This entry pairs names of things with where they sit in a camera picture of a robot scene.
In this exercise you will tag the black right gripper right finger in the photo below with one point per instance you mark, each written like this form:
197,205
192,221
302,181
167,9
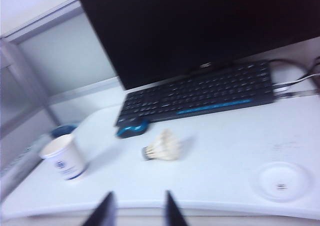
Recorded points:
175,211

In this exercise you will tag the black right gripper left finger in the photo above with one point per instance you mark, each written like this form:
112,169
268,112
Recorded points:
103,211

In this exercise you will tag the white feather shuttlecock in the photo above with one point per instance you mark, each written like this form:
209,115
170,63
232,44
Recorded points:
165,146

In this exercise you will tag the white paper cup blue logo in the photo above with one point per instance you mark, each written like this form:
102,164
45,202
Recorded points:
67,161

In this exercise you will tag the white desk riser platform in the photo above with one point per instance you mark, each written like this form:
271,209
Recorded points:
200,173

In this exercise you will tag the black and blue mouse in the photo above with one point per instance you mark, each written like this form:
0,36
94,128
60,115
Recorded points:
130,132

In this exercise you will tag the blue round object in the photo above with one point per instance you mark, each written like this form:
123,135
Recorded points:
62,131

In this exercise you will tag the white round coaster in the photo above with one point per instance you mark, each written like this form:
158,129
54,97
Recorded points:
282,181

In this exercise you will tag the black keyboard blue stripe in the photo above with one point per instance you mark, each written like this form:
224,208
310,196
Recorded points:
200,93

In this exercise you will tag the grey framed side partition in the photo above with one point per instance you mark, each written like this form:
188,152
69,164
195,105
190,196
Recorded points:
10,91

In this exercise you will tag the grey framed rear partition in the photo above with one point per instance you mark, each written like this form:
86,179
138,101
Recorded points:
70,53

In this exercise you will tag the black computer monitor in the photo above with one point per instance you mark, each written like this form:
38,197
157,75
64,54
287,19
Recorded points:
200,23

